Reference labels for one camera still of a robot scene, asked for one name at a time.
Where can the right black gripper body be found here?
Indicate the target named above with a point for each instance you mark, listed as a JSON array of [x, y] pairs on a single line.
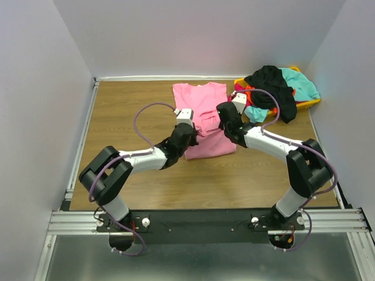
[[225, 130]]

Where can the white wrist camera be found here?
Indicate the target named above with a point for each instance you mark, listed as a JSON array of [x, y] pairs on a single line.
[[239, 100], [185, 116]]

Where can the pink t shirt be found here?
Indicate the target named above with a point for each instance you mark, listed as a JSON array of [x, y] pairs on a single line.
[[203, 99]]

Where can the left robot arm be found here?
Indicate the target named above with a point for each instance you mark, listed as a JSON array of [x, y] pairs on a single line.
[[106, 174]]

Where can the yellow plastic bin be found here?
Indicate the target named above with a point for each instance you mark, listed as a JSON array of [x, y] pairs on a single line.
[[307, 104]]

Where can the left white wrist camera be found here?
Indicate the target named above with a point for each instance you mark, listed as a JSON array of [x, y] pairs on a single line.
[[185, 116]]

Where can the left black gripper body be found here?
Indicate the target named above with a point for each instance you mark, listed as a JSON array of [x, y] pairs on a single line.
[[192, 142]]

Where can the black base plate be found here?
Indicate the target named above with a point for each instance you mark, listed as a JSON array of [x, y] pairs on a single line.
[[210, 226]]

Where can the magenta t shirt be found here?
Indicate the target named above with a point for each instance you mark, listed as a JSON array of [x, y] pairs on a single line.
[[238, 87]]

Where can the teal t shirt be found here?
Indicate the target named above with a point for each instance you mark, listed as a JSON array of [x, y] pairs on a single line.
[[262, 101]]

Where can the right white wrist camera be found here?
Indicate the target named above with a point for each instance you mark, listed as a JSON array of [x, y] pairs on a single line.
[[239, 100]]

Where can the orange t shirt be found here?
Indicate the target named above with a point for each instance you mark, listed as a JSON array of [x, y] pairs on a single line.
[[272, 110]]

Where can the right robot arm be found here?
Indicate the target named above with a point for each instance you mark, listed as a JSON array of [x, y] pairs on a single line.
[[308, 168]]

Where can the black t shirt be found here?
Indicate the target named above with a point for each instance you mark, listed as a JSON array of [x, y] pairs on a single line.
[[270, 79]]

